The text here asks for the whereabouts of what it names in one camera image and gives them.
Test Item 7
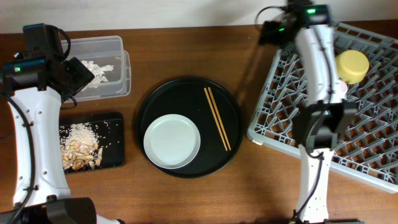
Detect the black rectangular tray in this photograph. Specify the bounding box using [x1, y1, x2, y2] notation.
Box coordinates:
[57, 112, 126, 174]

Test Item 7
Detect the yellow plastic bowl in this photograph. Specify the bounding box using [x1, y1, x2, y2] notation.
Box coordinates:
[335, 50, 370, 85]

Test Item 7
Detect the wooden chopstick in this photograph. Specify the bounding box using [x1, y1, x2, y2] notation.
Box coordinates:
[203, 87, 229, 152]
[207, 86, 232, 151]

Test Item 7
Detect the grey dishwasher rack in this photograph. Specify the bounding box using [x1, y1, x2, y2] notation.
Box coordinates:
[247, 22, 397, 194]

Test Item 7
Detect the pink plastic cup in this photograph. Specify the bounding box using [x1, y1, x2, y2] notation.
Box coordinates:
[338, 80, 348, 94]

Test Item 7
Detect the white tissue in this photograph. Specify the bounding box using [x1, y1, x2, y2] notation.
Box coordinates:
[81, 60, 114, 91]

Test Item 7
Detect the food scraps and rice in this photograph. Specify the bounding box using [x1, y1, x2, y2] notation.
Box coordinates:
[58, 121, 119, 172]

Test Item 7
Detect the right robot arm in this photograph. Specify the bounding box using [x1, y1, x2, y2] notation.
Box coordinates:
[259, 1, 358, 223]

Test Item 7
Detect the grey round plate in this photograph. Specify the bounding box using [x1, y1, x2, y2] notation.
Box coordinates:
[144, 114, 201, 169]

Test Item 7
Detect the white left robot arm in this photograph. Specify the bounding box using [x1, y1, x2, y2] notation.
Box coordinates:
[1, 24, 113, 223]

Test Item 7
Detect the round black tray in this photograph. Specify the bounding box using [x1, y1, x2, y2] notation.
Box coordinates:
[136, 77, 244, 179]

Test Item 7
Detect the clear plastic bin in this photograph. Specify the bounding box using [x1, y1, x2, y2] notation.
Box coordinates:
[68, 35, 132, 101]

